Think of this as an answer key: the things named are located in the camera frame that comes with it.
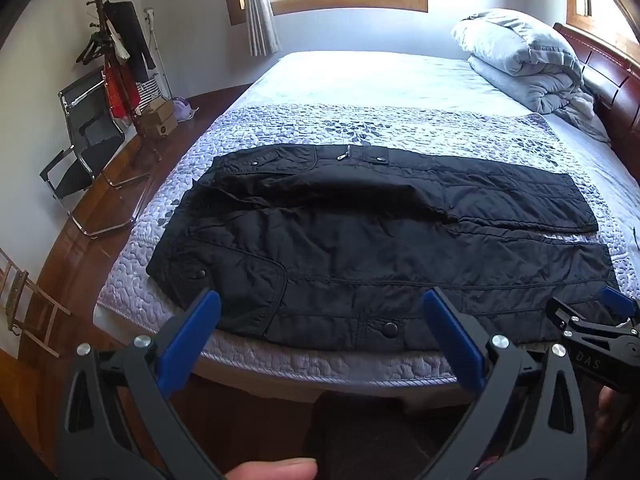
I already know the cardboard box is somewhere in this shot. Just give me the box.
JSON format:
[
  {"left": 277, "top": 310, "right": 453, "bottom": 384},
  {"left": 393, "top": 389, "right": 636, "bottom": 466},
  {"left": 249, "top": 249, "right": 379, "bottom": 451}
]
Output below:
[{"left": 140, "top": 97, "right": 179, "bottom": 139}]

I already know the red hanging bag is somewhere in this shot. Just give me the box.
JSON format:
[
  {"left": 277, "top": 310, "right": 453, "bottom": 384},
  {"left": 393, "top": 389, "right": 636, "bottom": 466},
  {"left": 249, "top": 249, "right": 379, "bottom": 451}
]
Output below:
[{"left": 103, "top": 59, "right": 142, "bottom": 119}]

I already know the wooden folding rack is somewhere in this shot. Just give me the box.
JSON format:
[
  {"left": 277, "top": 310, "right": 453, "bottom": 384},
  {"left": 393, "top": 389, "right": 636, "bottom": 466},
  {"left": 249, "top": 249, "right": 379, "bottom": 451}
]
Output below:
[{"left": 0, "top": 247, "right": 72, "bottom": 359}]

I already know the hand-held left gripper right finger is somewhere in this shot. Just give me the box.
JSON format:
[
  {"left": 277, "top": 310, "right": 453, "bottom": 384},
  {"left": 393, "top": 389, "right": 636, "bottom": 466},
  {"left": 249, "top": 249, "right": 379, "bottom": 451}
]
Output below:
[{"left": 421, "top": 286, "right": 590, "bottom": 480}]

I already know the person's leg in dark trousers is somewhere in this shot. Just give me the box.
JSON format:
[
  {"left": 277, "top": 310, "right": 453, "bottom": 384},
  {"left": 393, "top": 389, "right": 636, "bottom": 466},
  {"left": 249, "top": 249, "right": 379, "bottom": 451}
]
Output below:
[{"left": 304, "top": 390, "right": 476, "bottom": 480}]

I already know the wooden coat rack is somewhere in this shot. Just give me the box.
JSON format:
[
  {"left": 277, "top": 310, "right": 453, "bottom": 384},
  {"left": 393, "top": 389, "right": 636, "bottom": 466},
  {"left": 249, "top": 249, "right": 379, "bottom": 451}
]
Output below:
[{"left": 75, "top": 0, "right": 166, "bottom": 162}]

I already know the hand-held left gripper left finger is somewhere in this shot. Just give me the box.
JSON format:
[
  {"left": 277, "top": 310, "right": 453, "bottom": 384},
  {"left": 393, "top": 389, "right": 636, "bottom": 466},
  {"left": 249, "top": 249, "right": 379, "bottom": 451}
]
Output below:
[{"left": 54, "top": 289, "right": 223, "bottom": 480}]

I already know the person's right hand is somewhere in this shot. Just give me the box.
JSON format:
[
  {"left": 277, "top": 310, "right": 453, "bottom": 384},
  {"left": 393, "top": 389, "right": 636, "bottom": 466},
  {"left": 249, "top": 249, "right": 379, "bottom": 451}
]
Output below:
[{"left": 597, "top": 385, "right": 640, "bottom": 461}]

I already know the folded grey duvet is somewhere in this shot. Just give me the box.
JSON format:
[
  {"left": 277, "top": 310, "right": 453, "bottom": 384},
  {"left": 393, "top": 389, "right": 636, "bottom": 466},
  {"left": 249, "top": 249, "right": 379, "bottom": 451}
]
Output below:
[{"left": 451, "top": 8, "right": 612, "bottom": 143}]

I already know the narrow wooden frame window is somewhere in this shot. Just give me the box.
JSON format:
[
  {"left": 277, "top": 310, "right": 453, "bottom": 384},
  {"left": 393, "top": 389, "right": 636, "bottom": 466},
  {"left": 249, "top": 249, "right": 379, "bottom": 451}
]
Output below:
[{"left": 562, "top": 0, "right": 640, "bottom": 61}]

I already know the white pole stand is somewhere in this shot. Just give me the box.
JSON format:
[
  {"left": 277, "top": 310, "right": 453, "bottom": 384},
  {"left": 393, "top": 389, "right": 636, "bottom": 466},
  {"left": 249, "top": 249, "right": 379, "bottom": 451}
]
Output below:
[{"left": 144, "top": 7, "right": 174, "bottom": 102}]

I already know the black hanging garment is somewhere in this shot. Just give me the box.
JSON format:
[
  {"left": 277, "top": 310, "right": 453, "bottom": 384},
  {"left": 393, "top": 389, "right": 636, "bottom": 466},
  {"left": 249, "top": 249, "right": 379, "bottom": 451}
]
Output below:
[{"left": 104, "top": 1, "right": 156, "bottom": 84}]

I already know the striped laundry basket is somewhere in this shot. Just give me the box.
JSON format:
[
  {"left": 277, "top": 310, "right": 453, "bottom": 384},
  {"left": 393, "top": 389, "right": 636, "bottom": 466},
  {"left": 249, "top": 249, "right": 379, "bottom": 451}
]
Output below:
[{"left": 137, "top": 76, "right": 167, "bottom": 112}]

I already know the pale pink floor object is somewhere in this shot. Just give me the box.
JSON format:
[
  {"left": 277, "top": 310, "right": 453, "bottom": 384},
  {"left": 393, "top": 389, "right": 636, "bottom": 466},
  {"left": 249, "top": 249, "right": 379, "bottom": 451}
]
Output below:
[{"left": 172, "top": 98, "right": 199, "bottom": 122}]

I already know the black quilted jacket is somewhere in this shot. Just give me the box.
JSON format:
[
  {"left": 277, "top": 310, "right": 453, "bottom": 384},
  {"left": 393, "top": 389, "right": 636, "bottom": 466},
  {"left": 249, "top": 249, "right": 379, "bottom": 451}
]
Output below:
[{"left": 146, "top": 143, "right": 621, "bottom": 353}]

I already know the black office chair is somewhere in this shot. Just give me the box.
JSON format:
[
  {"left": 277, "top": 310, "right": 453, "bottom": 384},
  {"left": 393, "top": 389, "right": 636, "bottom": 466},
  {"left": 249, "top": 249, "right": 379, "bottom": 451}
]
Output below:
[{"left": 39, "top": 67, "right": 152, "bottom": 238}]

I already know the person's left hand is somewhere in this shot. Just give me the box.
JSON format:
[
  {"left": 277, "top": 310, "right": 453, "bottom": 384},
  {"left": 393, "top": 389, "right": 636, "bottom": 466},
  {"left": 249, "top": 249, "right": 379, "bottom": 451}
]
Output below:
[{"left": 222, "top": 460, "right": 319, "bottom": 480}]

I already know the bed with quilted cover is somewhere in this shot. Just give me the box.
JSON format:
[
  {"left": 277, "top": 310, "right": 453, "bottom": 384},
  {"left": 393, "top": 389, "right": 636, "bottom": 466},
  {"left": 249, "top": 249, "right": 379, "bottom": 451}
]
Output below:
[{"left": 92, "top": 50, "right": 640, "bottom": 392}]

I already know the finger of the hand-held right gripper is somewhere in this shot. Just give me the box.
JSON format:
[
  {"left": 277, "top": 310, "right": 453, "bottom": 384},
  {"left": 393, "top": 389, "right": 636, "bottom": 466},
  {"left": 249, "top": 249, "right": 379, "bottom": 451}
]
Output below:
[
  {"left": 601, "top": 286, "right": 640, "bottom": 319},
  {"left": 546, "top": 297, "right": 584, "bottom": 329}
]

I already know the wooden headboard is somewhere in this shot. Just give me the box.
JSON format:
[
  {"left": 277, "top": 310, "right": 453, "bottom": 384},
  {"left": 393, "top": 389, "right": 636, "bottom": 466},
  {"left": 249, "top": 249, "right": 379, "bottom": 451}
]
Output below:
[{"left": 552, "top": 22, "right": 640, "bottom": 183}]

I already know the white striped curtain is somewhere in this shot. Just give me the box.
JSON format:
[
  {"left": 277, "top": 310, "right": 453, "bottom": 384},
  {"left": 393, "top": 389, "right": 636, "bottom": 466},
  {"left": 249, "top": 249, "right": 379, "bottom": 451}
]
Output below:
[{"left": 235, "top": 0, "right": 282, "bottom": 57}]

